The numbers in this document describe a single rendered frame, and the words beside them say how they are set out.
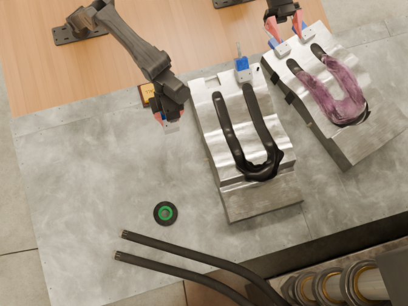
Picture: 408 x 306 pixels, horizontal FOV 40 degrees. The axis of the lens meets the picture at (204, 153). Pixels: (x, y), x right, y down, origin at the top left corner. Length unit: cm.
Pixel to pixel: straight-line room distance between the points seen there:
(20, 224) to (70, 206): 89
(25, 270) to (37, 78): 103
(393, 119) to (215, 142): 61
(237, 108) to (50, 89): 67
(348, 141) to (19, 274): 163
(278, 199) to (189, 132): 39
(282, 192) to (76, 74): 84
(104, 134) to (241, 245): 61
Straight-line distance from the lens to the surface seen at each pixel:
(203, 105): 191
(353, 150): 193
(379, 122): 198
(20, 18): 221
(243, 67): 192
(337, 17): 317
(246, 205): 186
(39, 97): 207
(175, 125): 181
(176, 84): 162
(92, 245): 191
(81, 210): 193
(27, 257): 278
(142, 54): 163
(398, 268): 86
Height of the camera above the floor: 268
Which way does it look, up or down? 75 degrees down
